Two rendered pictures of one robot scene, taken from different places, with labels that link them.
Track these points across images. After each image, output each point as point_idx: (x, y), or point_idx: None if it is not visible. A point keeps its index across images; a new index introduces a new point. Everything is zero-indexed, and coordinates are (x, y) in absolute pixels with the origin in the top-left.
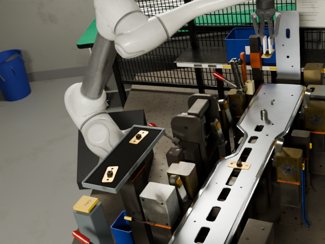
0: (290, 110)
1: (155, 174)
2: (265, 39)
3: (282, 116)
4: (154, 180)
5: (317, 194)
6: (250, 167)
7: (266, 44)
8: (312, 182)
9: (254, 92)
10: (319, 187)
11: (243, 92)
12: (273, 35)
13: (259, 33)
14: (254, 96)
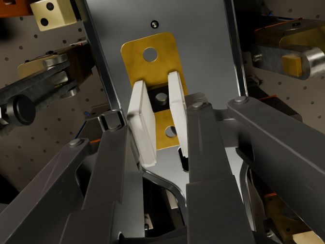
0: (226, 56)
1: (7, 168)
2: (148, 128)
3: (218, 94)
4: (20, 180)
5: (266, 88)
6: None
7: (143, 94)
8: (250, 66)
9: (71, 6)
10: (264, 72)
11: (68, 73)
12: (237, 153)
13: (92, 163)
14: (88, 28)
